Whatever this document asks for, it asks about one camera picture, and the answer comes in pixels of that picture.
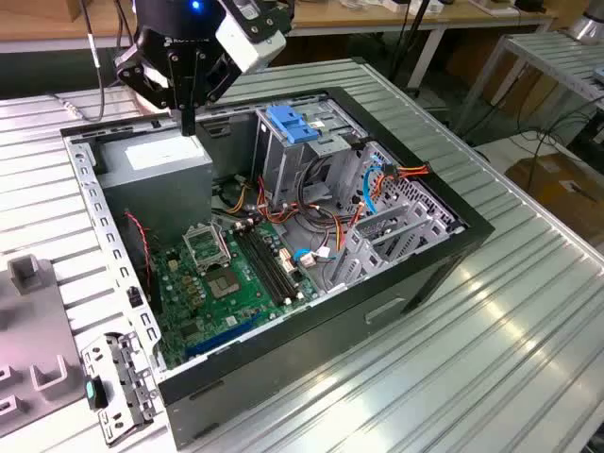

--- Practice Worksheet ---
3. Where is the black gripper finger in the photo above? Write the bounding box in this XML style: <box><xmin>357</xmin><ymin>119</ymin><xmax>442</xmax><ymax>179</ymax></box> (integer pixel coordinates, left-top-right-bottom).
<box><xmin>115</xmin><ymin>46</ymin><xmax>190</xmax><ymax>137</ymax></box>
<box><xmin>188</xmin><ymin>49</ymin><xmax>242</xmax><ymax>137</ymax></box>

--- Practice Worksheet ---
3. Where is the orange power wire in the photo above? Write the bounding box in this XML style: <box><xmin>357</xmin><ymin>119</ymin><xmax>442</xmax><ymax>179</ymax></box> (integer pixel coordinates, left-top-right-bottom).
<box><xmin>372</xmin><ymin>161</ymin><xmax>431</xmax><ymax>199</ymax></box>

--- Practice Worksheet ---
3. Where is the grey metal disk bay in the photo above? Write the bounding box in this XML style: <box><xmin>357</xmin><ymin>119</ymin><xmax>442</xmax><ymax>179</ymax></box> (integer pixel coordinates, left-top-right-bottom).
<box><xmin>327</xmin><ymin>141</ymin><xmax>466</xmax><ymax>289</ymax></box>

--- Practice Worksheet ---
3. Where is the blue plastic drive latch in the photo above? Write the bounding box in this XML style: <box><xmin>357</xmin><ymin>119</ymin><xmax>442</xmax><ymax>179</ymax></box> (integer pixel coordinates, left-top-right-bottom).
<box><xmin>266</xmin><ymin>106</ymin><xmax>322</xmax><ymax>145</ymax></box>

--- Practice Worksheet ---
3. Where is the grey metal drive cage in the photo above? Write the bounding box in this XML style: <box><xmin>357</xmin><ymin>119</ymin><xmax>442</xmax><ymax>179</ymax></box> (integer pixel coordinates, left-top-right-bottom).
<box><xmin>252</xmin><ymin>96</ymin><xmax>369</xmax><ymax>213</ymax></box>

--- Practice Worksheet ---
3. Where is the grey power supply unit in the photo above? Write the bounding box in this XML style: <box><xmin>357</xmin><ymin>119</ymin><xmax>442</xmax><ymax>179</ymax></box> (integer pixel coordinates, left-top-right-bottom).
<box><xmin>96</xmin><ymin>126</ymin><xmax>214</xmax><ymax>244</ymax></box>

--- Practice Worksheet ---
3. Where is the metal socket cover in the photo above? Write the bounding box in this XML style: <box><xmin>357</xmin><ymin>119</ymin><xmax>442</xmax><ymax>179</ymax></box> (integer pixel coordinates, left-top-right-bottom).
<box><xmin>182</xmin><ymin>225</ymin><xmax>232</xmax><ymax>275</ymax></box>

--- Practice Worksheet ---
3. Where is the black RAM slot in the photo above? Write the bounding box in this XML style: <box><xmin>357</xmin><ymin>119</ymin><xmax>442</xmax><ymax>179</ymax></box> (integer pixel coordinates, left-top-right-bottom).
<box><xmin>247</xmin><ymin>224</ymin><xmax>304</xmax><ymax>301</ymax></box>
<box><xmin>234</xmin><ymin>226</ymin><xmax>290</xmax><ymax>308</ymax></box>

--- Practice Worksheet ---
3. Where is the black tripod stand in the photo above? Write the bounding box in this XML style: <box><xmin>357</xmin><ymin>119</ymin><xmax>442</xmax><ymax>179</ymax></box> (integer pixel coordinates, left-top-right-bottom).
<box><xmin>389</xmin><ymin>0</ymin><xmax>443</xmax><ymax>93</ymax></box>

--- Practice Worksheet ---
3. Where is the white board connector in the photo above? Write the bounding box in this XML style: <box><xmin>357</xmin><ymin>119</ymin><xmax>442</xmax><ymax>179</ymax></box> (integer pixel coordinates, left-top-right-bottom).
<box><xmin>278</xmin><ymin>247</ymin><xmax>297</xmax><ymax>276</ymax></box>

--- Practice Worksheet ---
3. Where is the CPU socket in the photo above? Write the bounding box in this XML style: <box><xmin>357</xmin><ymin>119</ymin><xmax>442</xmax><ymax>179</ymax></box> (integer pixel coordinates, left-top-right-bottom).
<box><xmin>202</xmin><ymin>266</ymin><xmax>242</xmax><ymax>301</ymax></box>

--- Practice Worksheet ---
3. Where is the green motherboard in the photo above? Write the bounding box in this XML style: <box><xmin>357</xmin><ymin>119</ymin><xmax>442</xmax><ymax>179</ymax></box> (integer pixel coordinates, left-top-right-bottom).
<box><xmin>150</xmin><ymin>219</ymin><xmax>322</xmax><ymax>369</ymax></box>

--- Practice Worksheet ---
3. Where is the blue expansion slot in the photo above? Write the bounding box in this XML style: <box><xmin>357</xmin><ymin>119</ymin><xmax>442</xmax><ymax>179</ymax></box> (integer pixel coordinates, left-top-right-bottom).
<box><xmin>184</xmin><ymin>313</ymin><xmax>263</xmax><ymax>360</ymax></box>

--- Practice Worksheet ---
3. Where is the grey parts rack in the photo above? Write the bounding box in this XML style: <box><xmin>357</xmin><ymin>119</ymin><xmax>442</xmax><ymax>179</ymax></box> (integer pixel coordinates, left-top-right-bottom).
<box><xmin>0</xmin><ymin>254</ymin><xmax>86</xmax><ymax>438</ymax></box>

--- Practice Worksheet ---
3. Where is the black open PC case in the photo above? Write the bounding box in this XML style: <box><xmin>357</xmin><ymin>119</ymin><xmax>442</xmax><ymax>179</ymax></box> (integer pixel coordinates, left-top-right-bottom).
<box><xmin>59</xmin><ymin>86</ymin><xmax>495</xmax><ymax>449</ymax></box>

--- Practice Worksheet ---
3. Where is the brown cardboard box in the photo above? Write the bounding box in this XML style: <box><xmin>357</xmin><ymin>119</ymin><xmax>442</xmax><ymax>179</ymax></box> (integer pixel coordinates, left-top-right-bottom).
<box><xmin>504</xmin><ymin>153</ymin><xmax>604</xmax><ymax>246</ymax></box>
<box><xmin>480</xmin><ymin>49</ymin><xmax>565</xmax><ymax>119</ymax></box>

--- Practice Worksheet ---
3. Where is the black latch with teal tab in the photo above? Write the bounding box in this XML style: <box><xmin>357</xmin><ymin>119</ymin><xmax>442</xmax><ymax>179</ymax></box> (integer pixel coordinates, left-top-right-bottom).
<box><xmin>84</xmin><ymin>376</ymin><xmax>109</xmax><ymax>410</ymax></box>

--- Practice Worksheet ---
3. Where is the metal slat side table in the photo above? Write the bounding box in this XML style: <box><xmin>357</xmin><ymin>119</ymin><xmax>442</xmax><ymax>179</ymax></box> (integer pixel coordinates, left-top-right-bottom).
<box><xmin>452</xmin><ymin>30</ymin><xmax>604</xmax><ymax>138</ymax></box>

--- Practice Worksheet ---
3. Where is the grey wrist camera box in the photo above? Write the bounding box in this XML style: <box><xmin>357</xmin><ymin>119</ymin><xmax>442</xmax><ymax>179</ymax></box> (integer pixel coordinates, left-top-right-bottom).
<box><xmin>214</xmin><ymin>0</ymin><xmax>294</xmax><ymax>76</ymax></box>

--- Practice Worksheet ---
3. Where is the black looped cable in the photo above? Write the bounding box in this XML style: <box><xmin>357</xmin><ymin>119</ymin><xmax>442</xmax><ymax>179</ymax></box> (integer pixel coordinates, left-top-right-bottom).
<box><xmin>296</xmin><ymin>158</ymin><xmax>331</xmax><ymax>213</ymax></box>

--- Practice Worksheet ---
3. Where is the orange black wire bundle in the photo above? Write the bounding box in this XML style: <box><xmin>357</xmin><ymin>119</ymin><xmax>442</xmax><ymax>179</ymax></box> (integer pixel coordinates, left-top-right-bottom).
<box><xmin>257</xmin><ymin>175</ymin><xmax>303</xmax><ymax>226</ymax></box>

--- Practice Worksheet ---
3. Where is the red black twisted wire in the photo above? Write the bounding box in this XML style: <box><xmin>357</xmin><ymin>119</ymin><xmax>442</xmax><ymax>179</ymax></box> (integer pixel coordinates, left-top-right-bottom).
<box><xmin>123</xmin><ymin>210</ymin><xmax>155</xmax><ymax>303</ymax></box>

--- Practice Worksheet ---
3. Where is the blue data wire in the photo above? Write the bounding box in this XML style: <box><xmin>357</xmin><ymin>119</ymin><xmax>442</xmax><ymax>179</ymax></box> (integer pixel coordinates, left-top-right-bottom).
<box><xmin>364</xmin><ymin>153</ymin><xmax>394</xmax><ymax>214</ymax></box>

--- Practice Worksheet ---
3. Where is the orange yellow red wire bundle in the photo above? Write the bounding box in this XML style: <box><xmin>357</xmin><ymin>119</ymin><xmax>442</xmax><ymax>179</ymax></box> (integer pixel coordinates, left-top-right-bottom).
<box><xmin>325</xmin><ymin>197</ymin><xmax>367</xmax><ymax>256</ymax></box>

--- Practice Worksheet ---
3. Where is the small blue wire white plug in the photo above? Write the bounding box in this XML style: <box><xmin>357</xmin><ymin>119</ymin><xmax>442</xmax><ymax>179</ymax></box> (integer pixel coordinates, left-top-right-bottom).
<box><xmin>292</xmin><ymin>248</ymin><xmax>339</xmax><ymax>270</ymax></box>

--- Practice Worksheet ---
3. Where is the metal expansion card bracket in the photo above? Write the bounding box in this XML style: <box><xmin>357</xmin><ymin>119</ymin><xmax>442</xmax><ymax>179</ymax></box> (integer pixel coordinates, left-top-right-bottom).
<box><xmin>79</xmin><ymin>329</ymin><xmax>161</xmax><ymax>447</ymax></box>

